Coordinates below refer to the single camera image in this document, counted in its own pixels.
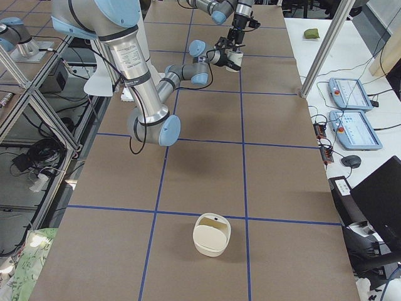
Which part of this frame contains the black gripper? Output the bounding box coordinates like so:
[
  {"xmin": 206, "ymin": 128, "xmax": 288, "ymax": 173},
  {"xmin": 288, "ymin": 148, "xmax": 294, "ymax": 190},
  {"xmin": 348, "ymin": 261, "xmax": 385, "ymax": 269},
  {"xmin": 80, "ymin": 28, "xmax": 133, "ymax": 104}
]
[
  {"xmin": 216, "ymin": 48, "xmax": 232, "ymax": 67},
  {"xmin": 227, "ymin": 13, "xmax": 250, "ymax": 44}
]

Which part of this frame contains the white plastic cup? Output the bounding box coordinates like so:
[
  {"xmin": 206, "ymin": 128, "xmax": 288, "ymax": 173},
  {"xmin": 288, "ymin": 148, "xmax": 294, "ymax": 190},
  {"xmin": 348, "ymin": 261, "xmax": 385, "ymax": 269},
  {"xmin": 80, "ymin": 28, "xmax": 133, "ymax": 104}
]
[{"xmin": 226, "ymin": 50, "xmax": 243, "ymax": 73}]

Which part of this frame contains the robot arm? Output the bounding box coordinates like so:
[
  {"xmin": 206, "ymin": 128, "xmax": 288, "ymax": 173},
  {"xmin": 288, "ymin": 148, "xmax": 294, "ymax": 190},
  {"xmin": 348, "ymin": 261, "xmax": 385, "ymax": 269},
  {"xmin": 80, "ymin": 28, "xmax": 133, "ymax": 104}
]
[
  {"xmin": 51, "ymin": 1, "xmax": 241, "ymax": 146},
  {"xmin": 184, "ymin": 0, "xmax": 261, "ymax": 46}
]

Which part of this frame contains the green cloth object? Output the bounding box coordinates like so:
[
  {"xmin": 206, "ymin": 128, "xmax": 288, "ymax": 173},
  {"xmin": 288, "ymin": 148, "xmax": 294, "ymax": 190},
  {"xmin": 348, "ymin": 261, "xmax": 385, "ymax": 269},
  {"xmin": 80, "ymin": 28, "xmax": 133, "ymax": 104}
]
[{"xmin": 303, "ymin": 28, "xmax": 320, "ymax": 40}]

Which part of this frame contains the far blue teach pendant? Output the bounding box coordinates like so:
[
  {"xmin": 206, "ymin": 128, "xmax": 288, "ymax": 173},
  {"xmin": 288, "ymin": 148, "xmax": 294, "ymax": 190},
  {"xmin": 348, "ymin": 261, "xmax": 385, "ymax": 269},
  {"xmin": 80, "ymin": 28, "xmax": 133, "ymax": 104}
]
[{"xmin": 328, "ymin": 78, "xmax": 373, "ymax": 112}]

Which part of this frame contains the blue teach pendant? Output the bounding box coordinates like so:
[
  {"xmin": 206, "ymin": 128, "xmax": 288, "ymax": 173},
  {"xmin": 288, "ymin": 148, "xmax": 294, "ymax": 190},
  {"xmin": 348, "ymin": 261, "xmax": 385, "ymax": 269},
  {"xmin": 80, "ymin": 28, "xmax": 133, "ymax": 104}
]
[
  {"xmin": 328, "ymin": 78, "xmax": 373, "ymax": 112},
  {"xmin": 329, "ymin": 110, "xmax": 383, "ymax": 151}
]

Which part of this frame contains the black power strip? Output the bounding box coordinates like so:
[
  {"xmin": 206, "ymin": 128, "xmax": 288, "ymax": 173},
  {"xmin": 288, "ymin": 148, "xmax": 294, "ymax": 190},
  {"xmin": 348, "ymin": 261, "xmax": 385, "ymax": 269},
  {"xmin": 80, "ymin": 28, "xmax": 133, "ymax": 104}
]
[{"xmin": 313, "ymin": 123, "xmax": 334, "ymax": 166}]

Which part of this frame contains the near blue teach pendant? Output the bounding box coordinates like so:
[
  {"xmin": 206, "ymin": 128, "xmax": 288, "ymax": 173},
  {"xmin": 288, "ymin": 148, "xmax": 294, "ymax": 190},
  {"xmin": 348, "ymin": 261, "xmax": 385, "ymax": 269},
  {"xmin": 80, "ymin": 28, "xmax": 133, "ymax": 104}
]
[{"xmin": 329, "ymin": 110, "xmax": 383, "ymax": 151}]

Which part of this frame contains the grey computer mouse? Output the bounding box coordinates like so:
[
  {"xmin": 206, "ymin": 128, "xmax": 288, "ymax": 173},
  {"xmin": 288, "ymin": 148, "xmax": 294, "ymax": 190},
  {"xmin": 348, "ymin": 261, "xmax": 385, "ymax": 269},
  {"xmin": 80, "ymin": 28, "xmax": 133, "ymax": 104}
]
[{"xmin": 341, "ymin": 155, "xmax": 362, "ymax": 169}]

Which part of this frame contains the cream white basket container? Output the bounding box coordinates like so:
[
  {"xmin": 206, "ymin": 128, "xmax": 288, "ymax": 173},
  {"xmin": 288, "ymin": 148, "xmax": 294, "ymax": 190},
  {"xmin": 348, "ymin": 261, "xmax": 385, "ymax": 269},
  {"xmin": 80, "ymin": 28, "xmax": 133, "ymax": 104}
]
[{"xmin": 192, "ymin": 213, "xmax": 231, "ymax": 257}]

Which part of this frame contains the black box with label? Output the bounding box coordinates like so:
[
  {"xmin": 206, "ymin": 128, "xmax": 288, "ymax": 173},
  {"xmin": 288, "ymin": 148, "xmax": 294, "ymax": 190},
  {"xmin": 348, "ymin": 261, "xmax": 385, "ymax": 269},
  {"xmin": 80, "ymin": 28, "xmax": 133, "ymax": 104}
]
[{"xmin": 328, "ymin": 176, "xmax": 367, "ymax": 226}]

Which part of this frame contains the black computer monitor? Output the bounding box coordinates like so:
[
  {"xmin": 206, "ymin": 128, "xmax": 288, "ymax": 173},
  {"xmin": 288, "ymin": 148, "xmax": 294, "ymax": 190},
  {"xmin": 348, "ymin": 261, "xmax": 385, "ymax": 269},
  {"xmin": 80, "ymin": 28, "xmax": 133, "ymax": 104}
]
[{"xmin": 351, "ymin": 156, "xmax": 400, "ymax": 251}]

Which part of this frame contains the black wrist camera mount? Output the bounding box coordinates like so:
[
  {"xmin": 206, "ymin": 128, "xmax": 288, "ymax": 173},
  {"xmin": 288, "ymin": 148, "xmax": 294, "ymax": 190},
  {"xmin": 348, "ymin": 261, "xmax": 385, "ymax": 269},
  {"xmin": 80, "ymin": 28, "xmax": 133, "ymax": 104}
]
[{"xmin": 247, "ymin": 19, "xmax": 261, "ymax": 32}]

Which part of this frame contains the aluminium frame post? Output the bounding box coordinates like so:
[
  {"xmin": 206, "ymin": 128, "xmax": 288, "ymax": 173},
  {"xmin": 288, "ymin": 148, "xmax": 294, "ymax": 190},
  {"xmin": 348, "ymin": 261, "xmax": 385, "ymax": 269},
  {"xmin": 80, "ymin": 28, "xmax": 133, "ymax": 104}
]
[{"xmin": 299, "ymin": 0, "xmax": 355, "ymax": 98}]

